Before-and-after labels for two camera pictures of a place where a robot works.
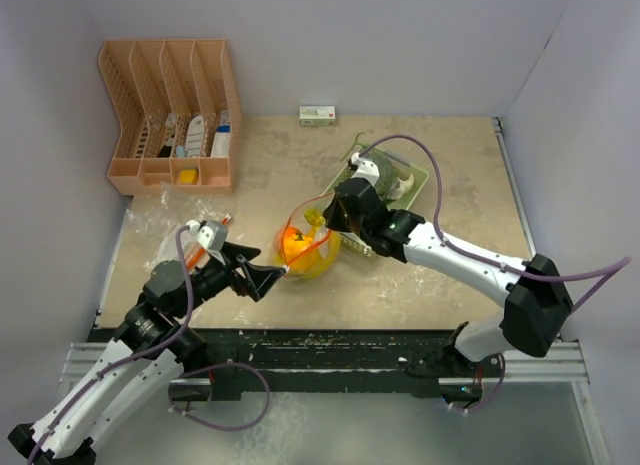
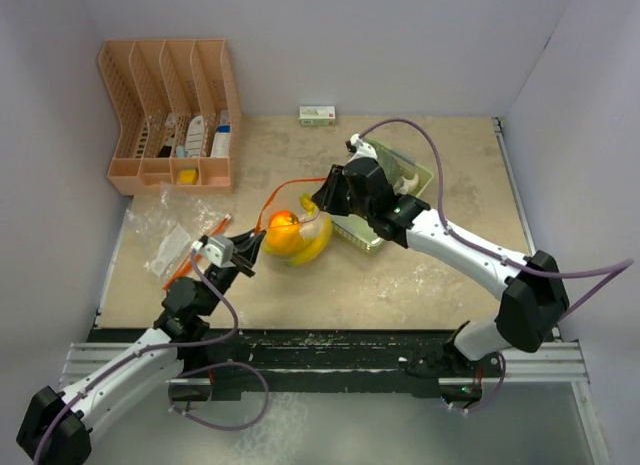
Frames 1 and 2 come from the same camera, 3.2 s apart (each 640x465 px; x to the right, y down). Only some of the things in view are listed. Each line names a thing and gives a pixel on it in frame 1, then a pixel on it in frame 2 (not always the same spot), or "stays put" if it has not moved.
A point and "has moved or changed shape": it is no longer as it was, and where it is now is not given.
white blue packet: x=221 y=146 stays put
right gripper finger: x=334 y=217 -> x=329 y=195
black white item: x=170 y=125 stays put
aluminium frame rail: x=563 y=361 stays put
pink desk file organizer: x=175 y=104 stays put
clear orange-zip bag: x=305 y=248 has moved or changed shape
